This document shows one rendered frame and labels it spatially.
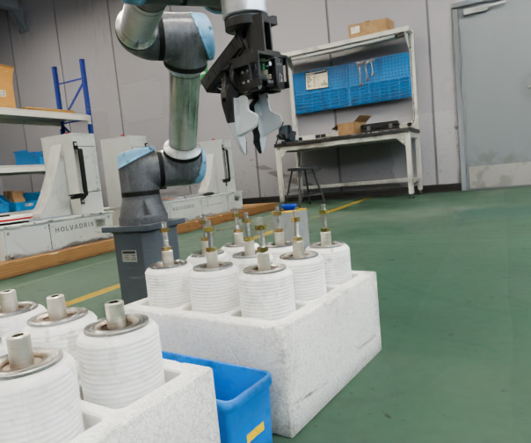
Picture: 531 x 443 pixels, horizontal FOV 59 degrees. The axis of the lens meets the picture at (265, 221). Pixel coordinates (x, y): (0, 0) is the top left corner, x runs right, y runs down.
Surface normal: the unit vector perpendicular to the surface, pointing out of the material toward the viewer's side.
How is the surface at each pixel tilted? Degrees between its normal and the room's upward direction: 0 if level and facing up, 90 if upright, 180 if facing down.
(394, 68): 90
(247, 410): 92
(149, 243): 90
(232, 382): 88
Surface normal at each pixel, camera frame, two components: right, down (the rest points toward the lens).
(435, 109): -0.44, 0.13
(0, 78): 0.92, 0.15
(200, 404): 0.84, -0.03
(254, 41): -0.68, 0.14
